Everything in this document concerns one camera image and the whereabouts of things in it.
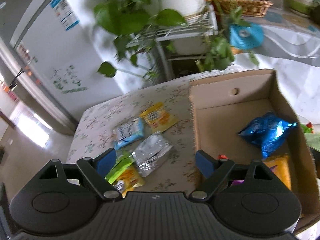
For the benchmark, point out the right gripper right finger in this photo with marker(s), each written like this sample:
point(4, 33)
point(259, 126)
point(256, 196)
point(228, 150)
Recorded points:
point(215, 173)

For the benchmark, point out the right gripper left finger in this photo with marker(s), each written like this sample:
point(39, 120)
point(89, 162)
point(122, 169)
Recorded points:
point(95, 170)

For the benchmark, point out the shiny blue snack packet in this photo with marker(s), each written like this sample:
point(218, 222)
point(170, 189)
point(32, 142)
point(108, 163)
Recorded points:
point(267, 132)

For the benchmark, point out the purple noodle snack packet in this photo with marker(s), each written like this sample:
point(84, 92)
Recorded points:
point(237, 182)

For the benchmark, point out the green snack packet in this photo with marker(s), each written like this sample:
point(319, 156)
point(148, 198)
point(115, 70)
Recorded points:
point(123, 161)

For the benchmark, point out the floral white tablecloth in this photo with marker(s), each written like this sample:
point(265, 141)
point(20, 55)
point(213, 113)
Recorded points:
point(117, 124)

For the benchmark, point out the light blue snack packet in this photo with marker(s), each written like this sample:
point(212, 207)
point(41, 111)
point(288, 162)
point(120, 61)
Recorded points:
point(127, 132)

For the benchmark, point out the silver foil snack packet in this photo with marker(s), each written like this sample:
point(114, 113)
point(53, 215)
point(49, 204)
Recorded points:
point(151, 153)

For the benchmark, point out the brown cardboard box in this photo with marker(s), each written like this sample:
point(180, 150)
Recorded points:
point(223, 105)

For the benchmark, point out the orange yellow snack packet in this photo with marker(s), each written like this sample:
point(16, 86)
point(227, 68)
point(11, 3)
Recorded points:
point(279, 165)

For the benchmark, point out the white chest freezer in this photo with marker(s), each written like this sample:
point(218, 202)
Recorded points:
point(74, 60)

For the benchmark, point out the blue round tape dispenser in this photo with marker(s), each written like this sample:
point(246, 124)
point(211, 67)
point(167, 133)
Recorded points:
point(246, 38)

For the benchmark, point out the green pothos plant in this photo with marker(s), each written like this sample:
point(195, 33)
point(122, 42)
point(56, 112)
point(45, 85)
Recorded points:
point(127, 19)

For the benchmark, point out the wicker basket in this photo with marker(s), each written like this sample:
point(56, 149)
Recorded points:
point(251, 8)

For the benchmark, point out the green white plant pot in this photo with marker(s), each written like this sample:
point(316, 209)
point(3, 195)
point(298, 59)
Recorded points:
point(302, 7)

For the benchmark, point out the white wire plant stand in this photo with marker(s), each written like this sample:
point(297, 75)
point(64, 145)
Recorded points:
point(181, 43)

